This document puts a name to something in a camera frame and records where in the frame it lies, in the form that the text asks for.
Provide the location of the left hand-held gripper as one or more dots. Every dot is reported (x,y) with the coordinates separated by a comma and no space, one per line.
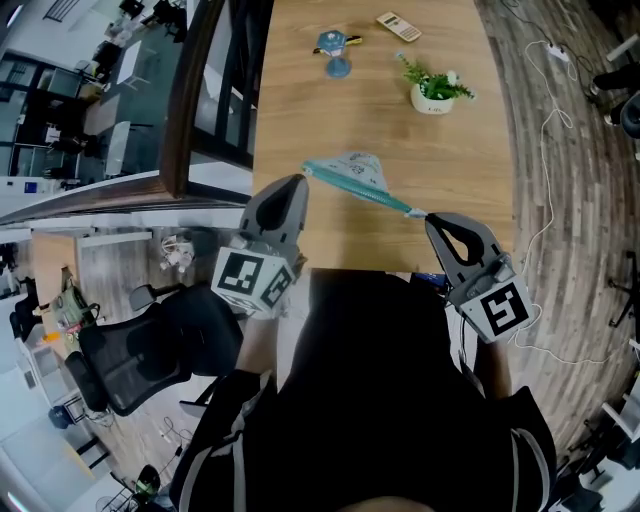
(240,275)

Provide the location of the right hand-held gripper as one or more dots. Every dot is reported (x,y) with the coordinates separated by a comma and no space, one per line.
(500,305)

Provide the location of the clear teal zipper pouch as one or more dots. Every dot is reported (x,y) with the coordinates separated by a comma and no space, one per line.
(357,175)

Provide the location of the person's left forearm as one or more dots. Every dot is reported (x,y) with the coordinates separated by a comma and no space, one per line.
(255,345)

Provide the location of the person's right forearm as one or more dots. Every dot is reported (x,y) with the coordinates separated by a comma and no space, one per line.
(492,370)

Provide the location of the dark metal and wood railing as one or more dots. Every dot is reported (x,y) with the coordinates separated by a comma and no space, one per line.
(177,125)

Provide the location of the green plant in white pot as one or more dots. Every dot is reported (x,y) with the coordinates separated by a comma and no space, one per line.
(432,97)

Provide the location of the person's black shirt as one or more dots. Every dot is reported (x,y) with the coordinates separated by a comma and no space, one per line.
(375,375)

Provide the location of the black swivel chair base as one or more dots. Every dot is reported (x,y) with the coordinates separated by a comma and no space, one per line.
(627,295)

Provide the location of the yellow and black pen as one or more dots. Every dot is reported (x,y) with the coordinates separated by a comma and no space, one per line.
(356,40)

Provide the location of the black mesh office chair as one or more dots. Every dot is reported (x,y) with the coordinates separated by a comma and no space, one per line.
(140,350)

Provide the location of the white power strip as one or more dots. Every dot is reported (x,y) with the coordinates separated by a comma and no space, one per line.
(559,52)

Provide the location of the beige calculator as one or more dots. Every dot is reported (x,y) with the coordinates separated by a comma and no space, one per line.
(399,26)

